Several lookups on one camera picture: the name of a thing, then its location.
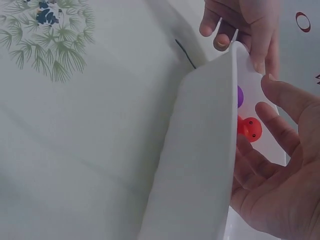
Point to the person's right hand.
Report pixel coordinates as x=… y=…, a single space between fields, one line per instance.
x=295 y=190

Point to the person's left hand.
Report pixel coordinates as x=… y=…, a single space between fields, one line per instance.
x=245 y=17

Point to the person's right thumb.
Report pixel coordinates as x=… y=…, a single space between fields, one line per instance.
x=287 y=97

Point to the person's left fingers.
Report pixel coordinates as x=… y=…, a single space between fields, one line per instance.
x=210 y=25

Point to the person's left thumb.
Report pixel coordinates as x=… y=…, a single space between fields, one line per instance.
x=260 y=52

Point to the white plastic tray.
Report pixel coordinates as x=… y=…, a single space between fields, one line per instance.
x=200 y=140

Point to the orange rubber duck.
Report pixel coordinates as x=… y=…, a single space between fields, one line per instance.
x=251 y=128

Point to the purple rubber toy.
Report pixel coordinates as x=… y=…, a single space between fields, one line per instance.
x=240 y=97

